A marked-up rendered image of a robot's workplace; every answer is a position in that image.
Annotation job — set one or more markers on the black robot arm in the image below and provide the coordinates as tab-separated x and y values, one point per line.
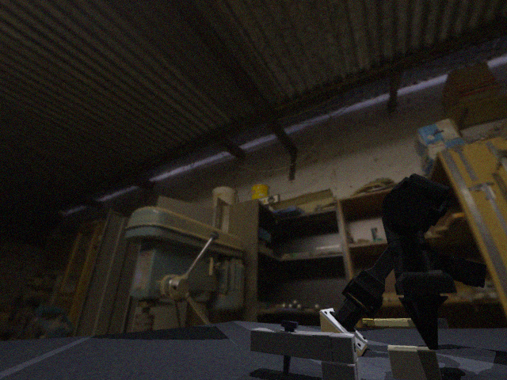
412	206

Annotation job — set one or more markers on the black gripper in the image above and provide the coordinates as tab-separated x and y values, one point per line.
420	285

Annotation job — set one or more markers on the grey cylinder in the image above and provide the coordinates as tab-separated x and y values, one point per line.
400	323

